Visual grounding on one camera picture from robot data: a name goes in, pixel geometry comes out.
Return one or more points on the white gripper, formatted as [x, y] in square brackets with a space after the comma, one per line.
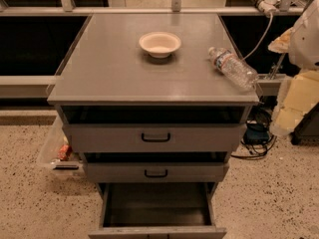
[305, 42]

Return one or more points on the clear plastic water bottle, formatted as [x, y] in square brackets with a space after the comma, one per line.
[232, 67]

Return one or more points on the grey drawer cabinet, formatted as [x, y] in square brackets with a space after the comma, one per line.
[109, 68]

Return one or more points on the grey top drawer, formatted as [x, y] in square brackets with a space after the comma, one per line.
[153, 129]

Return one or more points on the grey drawer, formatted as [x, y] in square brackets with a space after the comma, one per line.
[153, 129]
[157, 211]
[155, 167]

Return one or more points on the grey middle drawer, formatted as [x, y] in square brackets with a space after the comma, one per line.
[155, 167]

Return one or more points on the grey bottom drawer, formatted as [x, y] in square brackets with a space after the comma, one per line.
[157, 211]

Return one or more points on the white power strip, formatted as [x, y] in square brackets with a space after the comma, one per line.
[265, 6]

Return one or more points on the white paper bowl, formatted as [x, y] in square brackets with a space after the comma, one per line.
[159, 44]

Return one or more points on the red item in bin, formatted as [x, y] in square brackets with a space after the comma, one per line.
[64, 152]

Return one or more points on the clear plastic storage bin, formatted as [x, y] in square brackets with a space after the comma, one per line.
[52, 158]

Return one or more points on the blue box with cables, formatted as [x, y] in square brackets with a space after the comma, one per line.
[258, 139]

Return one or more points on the metal rail frame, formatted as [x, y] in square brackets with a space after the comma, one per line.
[18, 80]

